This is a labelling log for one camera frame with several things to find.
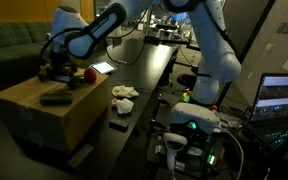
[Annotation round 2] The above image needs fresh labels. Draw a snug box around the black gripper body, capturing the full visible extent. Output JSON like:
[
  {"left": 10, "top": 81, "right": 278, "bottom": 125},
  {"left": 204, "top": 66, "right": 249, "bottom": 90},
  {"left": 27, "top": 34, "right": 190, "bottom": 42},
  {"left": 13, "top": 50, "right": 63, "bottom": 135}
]
[{"left": 47, "top": 51, "right": 73, "bottom": 80}]

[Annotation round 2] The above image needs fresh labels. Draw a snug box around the brown plush toy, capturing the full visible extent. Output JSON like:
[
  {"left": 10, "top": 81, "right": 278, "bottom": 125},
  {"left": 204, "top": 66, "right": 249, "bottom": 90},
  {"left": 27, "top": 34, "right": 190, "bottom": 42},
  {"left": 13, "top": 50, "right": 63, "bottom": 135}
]
[{"left": 37, "top": 63, "right": 78, "bottom": 82}]

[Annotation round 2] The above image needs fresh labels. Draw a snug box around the black block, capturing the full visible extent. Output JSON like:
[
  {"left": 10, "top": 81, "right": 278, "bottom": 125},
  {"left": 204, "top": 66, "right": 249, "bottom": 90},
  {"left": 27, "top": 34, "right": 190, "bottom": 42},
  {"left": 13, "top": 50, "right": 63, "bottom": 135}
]
[
  {"left": 109, "top": 119, "right": 129, "bottom": 132},
  {"left": 39, "top": 94, "right": 73, "bottom": 105}
]

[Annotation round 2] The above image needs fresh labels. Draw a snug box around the white plastic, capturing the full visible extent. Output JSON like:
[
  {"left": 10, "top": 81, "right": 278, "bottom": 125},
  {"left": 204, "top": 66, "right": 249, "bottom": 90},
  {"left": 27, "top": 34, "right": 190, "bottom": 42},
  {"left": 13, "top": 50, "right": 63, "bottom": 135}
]
[{"left": 111, "top": 98, "right": 134, "bottom": 114}]

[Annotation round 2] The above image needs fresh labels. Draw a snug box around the white terry towel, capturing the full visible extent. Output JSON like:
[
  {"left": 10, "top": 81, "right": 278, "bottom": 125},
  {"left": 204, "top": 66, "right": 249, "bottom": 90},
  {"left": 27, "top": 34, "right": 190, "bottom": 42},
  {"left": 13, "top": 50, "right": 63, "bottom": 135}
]
[{"left": 112, "top": 85, "right": 139, "bottom": 98}]

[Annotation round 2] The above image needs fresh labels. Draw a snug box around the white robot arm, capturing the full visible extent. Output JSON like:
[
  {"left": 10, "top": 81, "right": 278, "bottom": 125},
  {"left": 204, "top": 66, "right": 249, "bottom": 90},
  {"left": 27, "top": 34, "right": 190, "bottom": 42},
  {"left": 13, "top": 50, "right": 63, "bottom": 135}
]
[{"left": 51, "top": 0, "right": 241, "bottom": 104}]

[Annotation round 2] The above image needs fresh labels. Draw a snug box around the cardboard box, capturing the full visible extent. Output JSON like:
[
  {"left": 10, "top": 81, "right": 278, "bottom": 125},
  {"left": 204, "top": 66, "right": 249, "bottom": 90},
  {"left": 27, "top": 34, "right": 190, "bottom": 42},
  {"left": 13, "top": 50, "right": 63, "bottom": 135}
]
[{"left": 0, "top": 74, "right": 109, "bottom": 152}]

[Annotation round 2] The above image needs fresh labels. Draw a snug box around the white tablet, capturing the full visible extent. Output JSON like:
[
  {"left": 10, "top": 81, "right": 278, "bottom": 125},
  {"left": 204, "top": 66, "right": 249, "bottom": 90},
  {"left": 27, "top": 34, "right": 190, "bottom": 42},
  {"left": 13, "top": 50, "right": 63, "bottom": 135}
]
[{"left": 90, "top": 61, "right": 116, "bottom": 74}]

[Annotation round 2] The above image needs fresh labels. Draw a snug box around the plaid green sofa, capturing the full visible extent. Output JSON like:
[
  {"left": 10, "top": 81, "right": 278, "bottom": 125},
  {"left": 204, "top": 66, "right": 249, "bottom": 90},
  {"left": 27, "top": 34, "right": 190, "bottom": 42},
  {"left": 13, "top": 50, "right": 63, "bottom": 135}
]
[{"left": 0, "top": 22, "right": 51, "bottom": 84}]

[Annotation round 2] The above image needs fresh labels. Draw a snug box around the white VR headset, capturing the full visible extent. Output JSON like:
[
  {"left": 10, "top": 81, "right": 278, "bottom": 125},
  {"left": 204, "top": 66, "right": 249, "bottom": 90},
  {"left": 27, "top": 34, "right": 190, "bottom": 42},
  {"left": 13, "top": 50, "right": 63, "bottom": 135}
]
[{"left": 170, "top": 103, "right": 219, "bottom": 134}]

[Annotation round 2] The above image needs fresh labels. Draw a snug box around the white VR controller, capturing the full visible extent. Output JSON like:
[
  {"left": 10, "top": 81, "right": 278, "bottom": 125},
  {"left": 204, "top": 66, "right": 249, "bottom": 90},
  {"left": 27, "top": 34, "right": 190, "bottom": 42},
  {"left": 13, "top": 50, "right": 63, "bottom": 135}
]
[{"left": 163, "top": 133, "right": 187, "bottom": 171}]

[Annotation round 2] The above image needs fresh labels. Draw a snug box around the black tripod pole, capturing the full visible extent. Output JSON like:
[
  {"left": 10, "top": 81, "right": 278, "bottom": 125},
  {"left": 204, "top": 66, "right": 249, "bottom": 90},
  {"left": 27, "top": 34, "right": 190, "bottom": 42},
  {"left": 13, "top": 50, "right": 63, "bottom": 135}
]
[{"left": 215, "top": 0, "right": 277, "bottom": 109}]

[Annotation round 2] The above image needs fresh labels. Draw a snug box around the open laptop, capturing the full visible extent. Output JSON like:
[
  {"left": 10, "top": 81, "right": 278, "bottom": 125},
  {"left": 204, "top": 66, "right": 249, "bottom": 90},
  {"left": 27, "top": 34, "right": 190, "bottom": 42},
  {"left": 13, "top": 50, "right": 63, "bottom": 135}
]
[{"left": 248, "top": 73, "right": 288, "bottom": 149}]

